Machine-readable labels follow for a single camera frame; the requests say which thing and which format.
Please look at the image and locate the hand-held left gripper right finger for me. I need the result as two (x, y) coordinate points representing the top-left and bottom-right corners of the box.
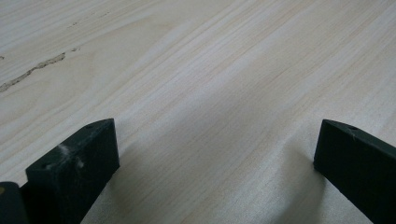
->
(313, 119), (396, 224)

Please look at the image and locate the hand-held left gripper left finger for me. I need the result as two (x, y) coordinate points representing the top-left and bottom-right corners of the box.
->
(20, 118), (120, 224)

